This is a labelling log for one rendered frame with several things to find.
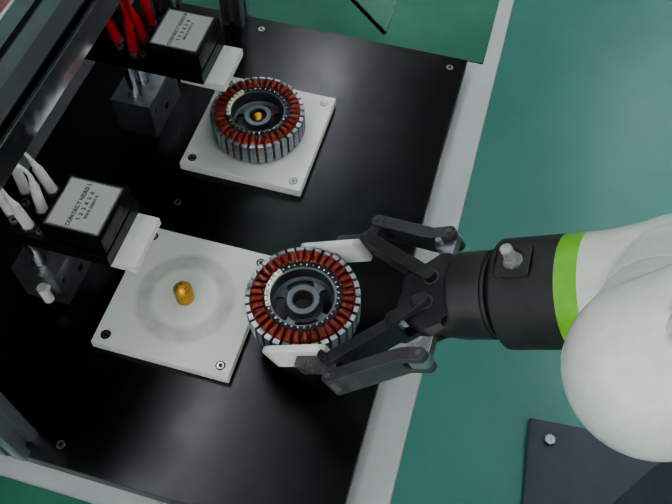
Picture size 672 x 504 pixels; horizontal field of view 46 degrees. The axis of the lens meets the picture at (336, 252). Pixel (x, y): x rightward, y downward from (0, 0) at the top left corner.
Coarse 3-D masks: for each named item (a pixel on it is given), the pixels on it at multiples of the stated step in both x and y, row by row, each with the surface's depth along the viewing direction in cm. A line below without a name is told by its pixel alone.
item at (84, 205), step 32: (64, 192) 74; (96, 192) 74; (128, 192) 75; (0, 224) 75; (64, 224) 72; (96, 224) 72; (128, 224) 76; (160, 224) 78; (32, 256) 80; (96, 256) 73; (128, 256) 75
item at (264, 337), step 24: (264, 264) 78; (288, 264) 78; (312, 264) 78; (336, 264) 77; (264, 288) 76; (312, 288) 77; (336, 288) 76; (264, 312) 75; (288, 312) 77; (312, 312) 76; (336, 312) 75; (360, 312) 78; (264, 336) 74; (288, 336) 73; (312, 336) 73; (336, 336) 74
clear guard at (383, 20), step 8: (352, 0) 71; (360, 0) 71; (368, 0) 72; (376, 0) 73; (384, 0) 74; (392, 0) 75; (360, 8) 71; (368, 8) 72; (376, 8) 73; (384, 8) 73; (392, 8) 74; (368, 16) 72; (376, 16) 72; (384, 16) 73; (392, 16) 74; (376, 24) 72; (384, 24) 73; (384, 32) 73
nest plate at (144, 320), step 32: (160, 256) 87; (192, 256) 87; (224, 256) 87; (256, 256) 87; (128, 288) 85; (160, 288) 85; (192, 288) 85; (224, 288) 85; (128, 320) 82; (160, 320) 82; (192, 320) 82; (224, 320) 82; (128, 352) 81; (160, 352) 81; (192, 352) 81; (224, 352) 81
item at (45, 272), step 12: (24, 252) 82; (48, 252) 82; (24, 264) 81; (48, 264) 81; (60, 264) 81; (72, 264) 83; (84, 264) 86; (24, 276) 82; (36, 276) 81; (48, 276) 80; (60, 276) 81; (72, 276) 84; (24, 288) 84; (60, 288) 82; (72, 288) 85; (60, 300) 84
